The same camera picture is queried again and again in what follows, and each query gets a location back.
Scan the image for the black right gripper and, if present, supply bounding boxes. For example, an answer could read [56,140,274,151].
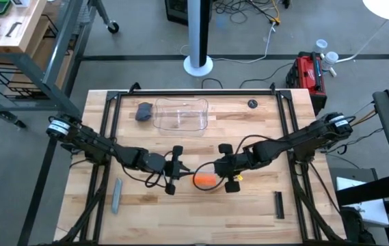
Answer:
[214,143,260,194]

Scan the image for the white floor cable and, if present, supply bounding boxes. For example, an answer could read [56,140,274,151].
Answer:
[179,22,278,65]

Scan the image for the black wire rack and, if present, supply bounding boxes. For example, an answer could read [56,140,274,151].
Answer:
[0,13,60,100]

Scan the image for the clear plastic bin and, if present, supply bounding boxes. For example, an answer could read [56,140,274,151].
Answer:
[152,97,209,137]

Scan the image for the thin white lamp cord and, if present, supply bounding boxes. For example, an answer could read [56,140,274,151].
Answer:
[336,19,389,64]

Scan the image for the orange elastic bandage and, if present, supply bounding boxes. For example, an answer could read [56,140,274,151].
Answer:
[193,173,217,189]

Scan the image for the black bent hex key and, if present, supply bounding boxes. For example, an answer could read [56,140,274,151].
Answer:
[5,22,23,38]

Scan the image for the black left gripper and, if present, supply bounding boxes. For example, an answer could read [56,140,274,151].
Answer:
[140,145,193,196]

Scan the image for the black floor box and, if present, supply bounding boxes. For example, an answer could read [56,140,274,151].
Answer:
[165,0,190,27]

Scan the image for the white paper sheet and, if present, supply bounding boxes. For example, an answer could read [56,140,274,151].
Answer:
[336,176,389,228]

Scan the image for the large white plastic jar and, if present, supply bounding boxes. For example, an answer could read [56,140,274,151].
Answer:
[321,51,339,77]

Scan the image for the black floor cable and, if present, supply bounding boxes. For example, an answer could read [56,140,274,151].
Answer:
[200,62,295,90]

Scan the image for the dark grey cloth roll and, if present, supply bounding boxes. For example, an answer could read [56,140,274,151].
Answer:
[135,101,153,122]

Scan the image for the black table frame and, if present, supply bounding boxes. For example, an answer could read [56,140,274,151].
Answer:
[77,81,321,244]

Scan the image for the red tool bag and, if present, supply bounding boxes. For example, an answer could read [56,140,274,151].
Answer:
[285,51,327,115]

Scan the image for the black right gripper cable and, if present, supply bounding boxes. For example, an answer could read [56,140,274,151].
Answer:
[192,134,284,191]

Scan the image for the small white plastic jar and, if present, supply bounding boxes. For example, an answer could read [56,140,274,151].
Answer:
[314,39,328,55]

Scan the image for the grey metal bar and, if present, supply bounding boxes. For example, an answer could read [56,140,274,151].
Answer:
[111,177,122,215]

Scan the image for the black plastic strip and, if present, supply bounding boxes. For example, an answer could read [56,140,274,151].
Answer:
[274,191,285,219]

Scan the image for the yellow cable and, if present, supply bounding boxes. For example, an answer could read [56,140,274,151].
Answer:
[269,0,281,25]

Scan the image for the white pole on round base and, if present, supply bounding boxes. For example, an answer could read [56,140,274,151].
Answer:
[183,0,214,78]

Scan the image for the tangled black floor cables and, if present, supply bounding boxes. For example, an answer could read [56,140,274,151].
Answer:
[213,0,291,25]

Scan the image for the black bag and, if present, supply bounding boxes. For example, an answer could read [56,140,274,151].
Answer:
[339,206,376,245]

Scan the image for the wooden workbench with metal frame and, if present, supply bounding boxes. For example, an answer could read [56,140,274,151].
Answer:
[0,0,120,131]

